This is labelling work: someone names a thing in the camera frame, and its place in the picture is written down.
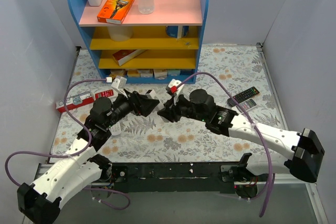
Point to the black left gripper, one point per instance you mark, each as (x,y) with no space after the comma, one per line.
(136,103)

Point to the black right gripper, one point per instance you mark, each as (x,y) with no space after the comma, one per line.
(176,107)

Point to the white slim remote control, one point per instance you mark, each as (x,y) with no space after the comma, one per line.
(151,94)

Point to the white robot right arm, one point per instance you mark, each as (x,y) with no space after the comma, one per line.
(297,153)

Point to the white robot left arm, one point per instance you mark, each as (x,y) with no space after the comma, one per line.
(42,200)

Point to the red white calculator remote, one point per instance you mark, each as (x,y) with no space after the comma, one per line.
(104,95)

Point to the white remote on table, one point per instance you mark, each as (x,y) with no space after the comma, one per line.
(115,129)

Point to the grey ac remote control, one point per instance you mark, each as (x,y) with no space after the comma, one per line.
(247,105)

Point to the black tv remote control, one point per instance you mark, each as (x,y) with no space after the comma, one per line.
(247,94)

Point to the red white box on shelf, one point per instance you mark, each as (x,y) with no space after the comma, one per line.
(123,56)

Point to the blue wooden shelf unit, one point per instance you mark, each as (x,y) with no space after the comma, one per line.
(161,51)

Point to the red white toothpaste box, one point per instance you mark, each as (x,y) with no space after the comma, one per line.
(75,101)

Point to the white cup on shelf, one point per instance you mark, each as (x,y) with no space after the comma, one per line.
(120,33)

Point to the blue white can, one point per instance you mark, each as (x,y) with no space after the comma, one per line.
(177,31)

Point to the orange razor box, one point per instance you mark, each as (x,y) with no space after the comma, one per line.
(114,11)

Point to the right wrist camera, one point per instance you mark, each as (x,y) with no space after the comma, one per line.
(173,90)

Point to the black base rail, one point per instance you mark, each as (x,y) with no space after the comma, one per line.
(176,176)

